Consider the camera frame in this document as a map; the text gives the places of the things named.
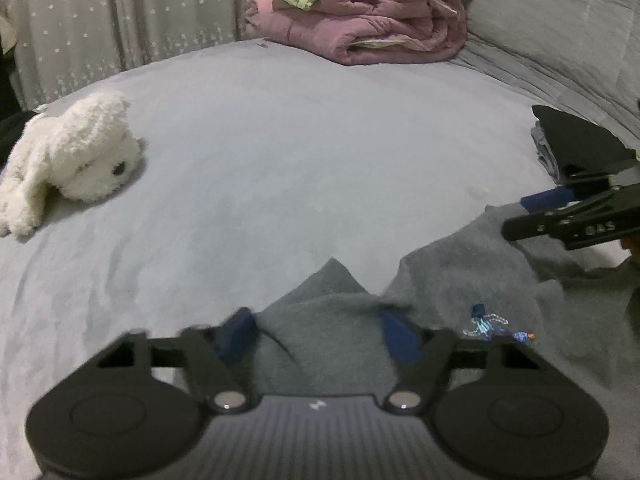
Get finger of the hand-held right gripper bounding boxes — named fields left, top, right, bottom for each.
left=520, top=157, right=640, bottom=213
left=501, top=185, right=640, bottom=252

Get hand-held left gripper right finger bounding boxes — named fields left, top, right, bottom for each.
left=379, top=309, right=547, bottom=416

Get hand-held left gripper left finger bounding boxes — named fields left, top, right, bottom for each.
left=95, top=307, right=262, bottom=416

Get grey t-shirt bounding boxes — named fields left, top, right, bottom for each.
left=252, top=203, right=640, bottom=461

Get folded black clothes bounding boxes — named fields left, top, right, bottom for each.
left=531, top=105, right=638, bottom=181

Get folded grey garment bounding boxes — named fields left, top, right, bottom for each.
left=531, top=124, right=561, bottom=178

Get grey quilted blanket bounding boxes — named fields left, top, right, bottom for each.
left=450, top=0, right=640, bottom=151

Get folded pink quilt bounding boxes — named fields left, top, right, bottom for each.
left=244, top=0, right=468, bottom=66

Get white plush dog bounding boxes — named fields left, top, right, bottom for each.
left=0, top=89, right=148, bottom=238

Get grey star-print curtain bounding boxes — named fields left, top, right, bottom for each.
left=0, top=0, right=271, bottom=111

